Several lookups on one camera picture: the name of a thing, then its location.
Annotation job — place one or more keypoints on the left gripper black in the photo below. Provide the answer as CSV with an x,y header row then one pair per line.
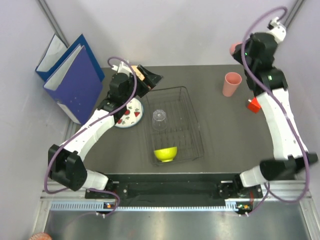
x,y
151,79

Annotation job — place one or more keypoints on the beige floral plate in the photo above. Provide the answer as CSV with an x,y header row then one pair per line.
x,y
138,73

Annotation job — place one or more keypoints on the white plate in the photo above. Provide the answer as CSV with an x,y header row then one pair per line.
x,y
133,114

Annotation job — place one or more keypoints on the clear wine glass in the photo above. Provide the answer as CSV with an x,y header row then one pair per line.
x,y
159,120

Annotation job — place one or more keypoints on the black wire dish rack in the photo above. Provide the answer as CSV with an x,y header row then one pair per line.
x,y
183,128

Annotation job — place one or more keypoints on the yellow-green bowl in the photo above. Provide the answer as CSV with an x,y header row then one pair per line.
x,y
166,154

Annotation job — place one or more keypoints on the pink cup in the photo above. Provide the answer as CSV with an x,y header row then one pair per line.
x,y
235,48
231,82

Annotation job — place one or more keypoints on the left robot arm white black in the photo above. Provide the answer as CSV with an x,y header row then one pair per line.
x,y
66,161

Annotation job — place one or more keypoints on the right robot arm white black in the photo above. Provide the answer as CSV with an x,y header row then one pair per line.
x,y
270,88

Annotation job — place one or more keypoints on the front blue binder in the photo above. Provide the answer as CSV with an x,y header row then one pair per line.
x,y
75,86

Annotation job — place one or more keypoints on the blue binder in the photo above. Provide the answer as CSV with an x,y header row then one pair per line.
x,y
75,86
57,52

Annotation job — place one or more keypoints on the rear blue binder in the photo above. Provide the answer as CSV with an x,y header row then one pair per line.
x,y
57,52

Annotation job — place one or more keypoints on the red cube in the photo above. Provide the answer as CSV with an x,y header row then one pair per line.
x,y
253,105

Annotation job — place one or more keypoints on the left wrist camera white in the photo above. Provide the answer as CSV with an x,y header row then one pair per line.
x,y
122,68

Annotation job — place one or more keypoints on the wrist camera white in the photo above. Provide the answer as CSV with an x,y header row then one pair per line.
x,y
277,30
122,68

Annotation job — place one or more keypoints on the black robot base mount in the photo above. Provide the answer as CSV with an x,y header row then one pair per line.
x,y
148,186

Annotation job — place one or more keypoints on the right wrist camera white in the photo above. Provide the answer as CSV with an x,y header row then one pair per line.
x,y
277,30

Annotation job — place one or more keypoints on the aluminium rail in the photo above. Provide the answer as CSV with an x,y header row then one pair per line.
x,y
69,201

